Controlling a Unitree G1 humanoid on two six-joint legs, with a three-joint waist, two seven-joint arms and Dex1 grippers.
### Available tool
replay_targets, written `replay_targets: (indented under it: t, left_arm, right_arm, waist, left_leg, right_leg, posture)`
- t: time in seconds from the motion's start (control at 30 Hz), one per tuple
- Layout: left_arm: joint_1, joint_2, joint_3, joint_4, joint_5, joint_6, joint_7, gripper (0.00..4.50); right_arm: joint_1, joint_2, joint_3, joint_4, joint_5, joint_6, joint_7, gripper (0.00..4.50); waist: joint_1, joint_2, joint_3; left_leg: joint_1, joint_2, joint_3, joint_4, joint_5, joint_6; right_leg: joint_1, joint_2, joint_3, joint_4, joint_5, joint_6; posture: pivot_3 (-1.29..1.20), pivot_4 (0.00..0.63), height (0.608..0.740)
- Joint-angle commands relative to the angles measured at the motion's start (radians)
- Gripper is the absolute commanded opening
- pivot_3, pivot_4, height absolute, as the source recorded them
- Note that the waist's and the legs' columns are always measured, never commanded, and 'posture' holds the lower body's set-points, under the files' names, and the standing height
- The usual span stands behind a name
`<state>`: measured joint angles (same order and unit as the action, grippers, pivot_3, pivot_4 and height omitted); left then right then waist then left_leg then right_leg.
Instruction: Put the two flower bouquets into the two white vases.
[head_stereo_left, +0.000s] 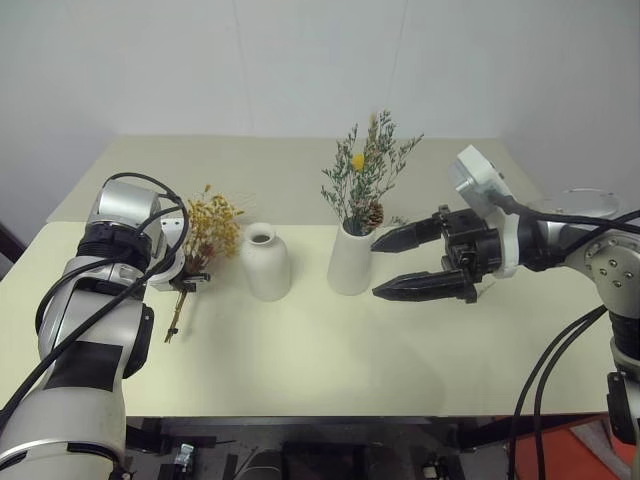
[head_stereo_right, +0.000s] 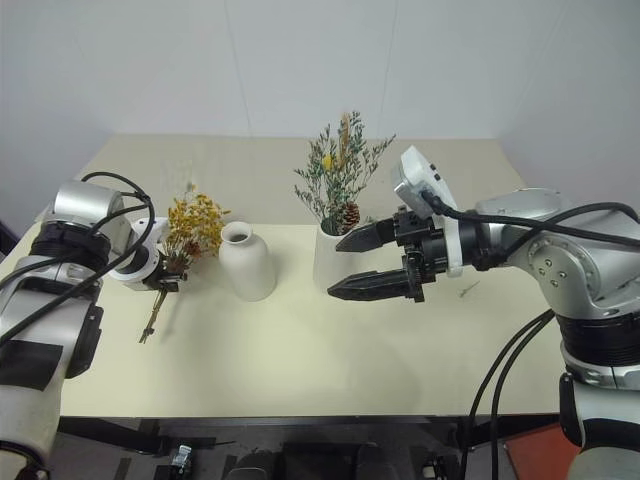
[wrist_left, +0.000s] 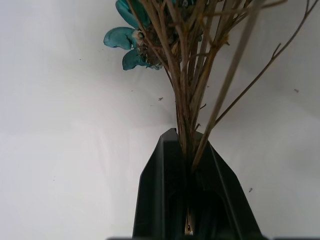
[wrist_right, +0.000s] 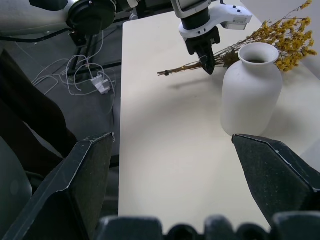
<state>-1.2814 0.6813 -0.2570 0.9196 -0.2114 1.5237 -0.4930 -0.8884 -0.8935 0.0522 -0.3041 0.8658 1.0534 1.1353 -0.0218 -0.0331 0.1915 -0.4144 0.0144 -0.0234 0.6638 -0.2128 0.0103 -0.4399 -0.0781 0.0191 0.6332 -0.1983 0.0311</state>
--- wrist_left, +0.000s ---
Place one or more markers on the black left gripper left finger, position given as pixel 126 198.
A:
pixel 157 190

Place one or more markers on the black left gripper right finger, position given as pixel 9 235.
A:
pixel 220 200

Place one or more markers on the teal dried flower bouquet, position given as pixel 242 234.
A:
pixel 186 82

